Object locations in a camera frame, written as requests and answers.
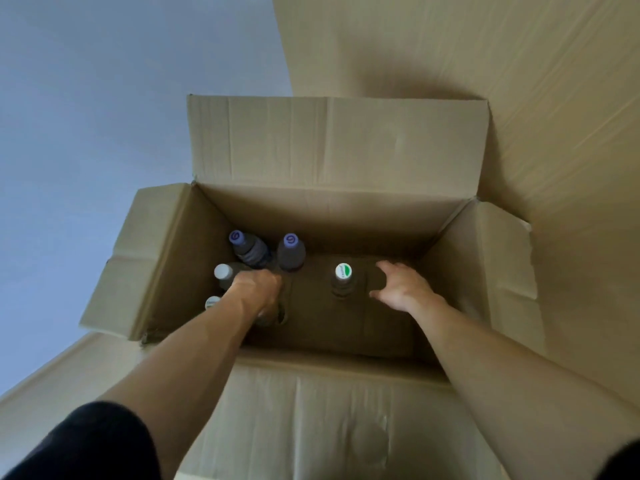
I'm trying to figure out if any person's left hand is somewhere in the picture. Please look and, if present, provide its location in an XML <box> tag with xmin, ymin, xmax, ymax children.
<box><xmin>225</xmin><ymin>269</ymin><xmax>290</xmax><ymax>328</ymax></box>

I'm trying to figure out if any purple cap drink bottle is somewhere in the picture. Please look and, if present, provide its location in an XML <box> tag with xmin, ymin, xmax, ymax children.
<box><xmin>228</xmin><ymin>230</ymin><xmax>274</xmax><ymax>270</ymax></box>
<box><xmin>276</xmin><ymin>233</ymin><xmax>307</xmax><ymax>272</ymax></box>

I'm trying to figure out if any green white cap bottle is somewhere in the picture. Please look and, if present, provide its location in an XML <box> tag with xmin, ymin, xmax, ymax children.
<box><xmin>329</xmin><ymin>263</ymin><xmax>359</xmax><ymax>300</ymax></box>

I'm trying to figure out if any person's right hand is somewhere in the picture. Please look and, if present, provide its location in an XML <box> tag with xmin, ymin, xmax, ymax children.
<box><xmin>368</xmin><ymin>260</ymin><xmax>447</xmax><ymax>316</ymax></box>

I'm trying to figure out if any black right sleeve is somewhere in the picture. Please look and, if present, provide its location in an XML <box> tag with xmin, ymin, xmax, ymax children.
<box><xmin>594</xmin><ymin>439</ymin><xmax>640</xmax><ymax>480</ymax></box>

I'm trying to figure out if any person's right forearm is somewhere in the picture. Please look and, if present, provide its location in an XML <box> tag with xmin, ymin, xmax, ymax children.
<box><xmin>400</xmin><ymin>295</ymin><xmax>640</xmax><ymax>480</ymax></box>

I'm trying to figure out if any open brown cardboard box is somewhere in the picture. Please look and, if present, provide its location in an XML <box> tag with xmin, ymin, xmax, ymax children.
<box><xmin>79</xmin><ymin>94</ymin><xmax>547</xmax><ymax>480</ymax></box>

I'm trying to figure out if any black sleeve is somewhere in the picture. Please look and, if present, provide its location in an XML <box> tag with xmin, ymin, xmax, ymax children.
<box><xmin>594</xmin><ymin>439</ymin><xmax>640</xmax><ymax>480</ymax></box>
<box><xmin>0</xmin><ymin>401</ymin><xmax>162</xmax><ymax>480</ymax></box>

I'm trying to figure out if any white cap drink bottle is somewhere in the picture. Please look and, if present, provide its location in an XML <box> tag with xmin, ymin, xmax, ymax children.
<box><xmin>214</xmin><ymin>263</ymin><xmax>252</xmax><ymax>292</ymax></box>

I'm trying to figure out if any person's left forearm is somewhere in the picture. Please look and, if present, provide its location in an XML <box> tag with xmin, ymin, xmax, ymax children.
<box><xmin>97</xmin><ymin>293</ymin><xmax>257</xmax><ymax>480</ymax></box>

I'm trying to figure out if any black left sleeve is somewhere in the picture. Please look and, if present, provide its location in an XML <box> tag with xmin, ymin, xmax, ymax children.
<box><xmin>0</xmin><ymin>401</ymin><xmax>162</xmax><ymax>480</ymax></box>

